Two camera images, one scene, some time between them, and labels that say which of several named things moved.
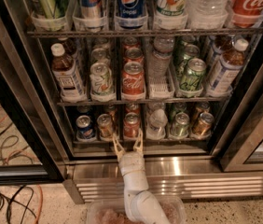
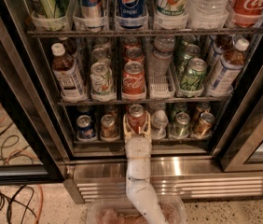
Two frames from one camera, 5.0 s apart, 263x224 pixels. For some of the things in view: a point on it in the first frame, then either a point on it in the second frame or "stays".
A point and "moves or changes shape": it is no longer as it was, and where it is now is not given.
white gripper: x=131 y=164 → x=138 y=147
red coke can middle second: x=133 y=54 stays
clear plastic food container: x=112 y=209 stays
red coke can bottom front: x=131 y=124 moves or changes shape
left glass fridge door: x=21 y=138 stays
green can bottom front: x=180 y=128 stays
